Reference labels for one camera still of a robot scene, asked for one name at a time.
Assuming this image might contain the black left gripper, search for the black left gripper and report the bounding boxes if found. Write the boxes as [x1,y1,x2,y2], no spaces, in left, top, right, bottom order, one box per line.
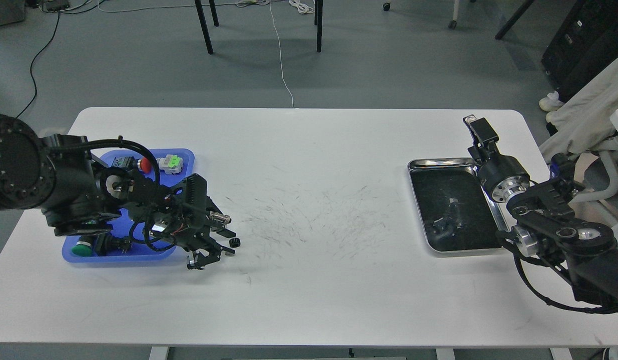
[163,196,237,271]

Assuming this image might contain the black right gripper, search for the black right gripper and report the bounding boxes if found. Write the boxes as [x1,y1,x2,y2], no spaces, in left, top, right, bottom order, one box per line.
[462,114,530,203]

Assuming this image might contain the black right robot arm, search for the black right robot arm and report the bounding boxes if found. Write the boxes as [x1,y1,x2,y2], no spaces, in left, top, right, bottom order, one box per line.
[463,115,618,315]

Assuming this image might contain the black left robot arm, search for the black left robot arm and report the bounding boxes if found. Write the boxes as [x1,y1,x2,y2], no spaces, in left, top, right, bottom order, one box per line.
[0,114,241,270]

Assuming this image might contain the person in beige trousers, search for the person in beige trousers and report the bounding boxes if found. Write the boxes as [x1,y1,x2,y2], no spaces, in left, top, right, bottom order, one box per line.
[538,91,565,113]

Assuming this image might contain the steel tray with black mat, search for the steel tray with black mat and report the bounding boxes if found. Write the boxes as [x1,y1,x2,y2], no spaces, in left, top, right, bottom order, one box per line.
[407,157,508,257]

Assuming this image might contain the blue plastic tray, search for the blue plastic tray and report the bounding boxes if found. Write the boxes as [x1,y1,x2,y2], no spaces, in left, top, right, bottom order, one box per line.
[62,148,195,266]

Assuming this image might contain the beige cloth cover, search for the beige cloth cover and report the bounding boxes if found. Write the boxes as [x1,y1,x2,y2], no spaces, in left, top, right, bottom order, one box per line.
[539,57,618,162]

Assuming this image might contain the black equipment case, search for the black equipment case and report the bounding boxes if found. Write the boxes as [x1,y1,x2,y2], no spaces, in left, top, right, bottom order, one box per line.
[540,0,618,103]

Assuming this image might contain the black chair legs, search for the black chair legs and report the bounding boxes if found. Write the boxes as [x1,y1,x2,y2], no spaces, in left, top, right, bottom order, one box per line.
[194,0,323,55]

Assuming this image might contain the green and white switch block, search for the green and white switch block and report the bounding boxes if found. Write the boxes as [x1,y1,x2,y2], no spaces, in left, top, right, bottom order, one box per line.
[156,153,184,175]

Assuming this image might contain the red pushbutton switch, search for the red pushbutton switch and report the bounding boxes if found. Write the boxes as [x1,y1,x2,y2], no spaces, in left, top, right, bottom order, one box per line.
[111,156,153,174]

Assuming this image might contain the green pushbutton switch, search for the green pushbutton switch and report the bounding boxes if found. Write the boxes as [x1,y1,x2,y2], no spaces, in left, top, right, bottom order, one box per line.
[71,236,97,258]

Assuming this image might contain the white floor cable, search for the white floor cable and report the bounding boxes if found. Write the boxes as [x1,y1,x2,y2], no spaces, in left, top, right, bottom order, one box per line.
[97,0,315,109]

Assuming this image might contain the black floor cable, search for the black floor cable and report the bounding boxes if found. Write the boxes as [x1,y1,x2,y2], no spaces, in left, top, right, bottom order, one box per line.
[14,0,107,121]

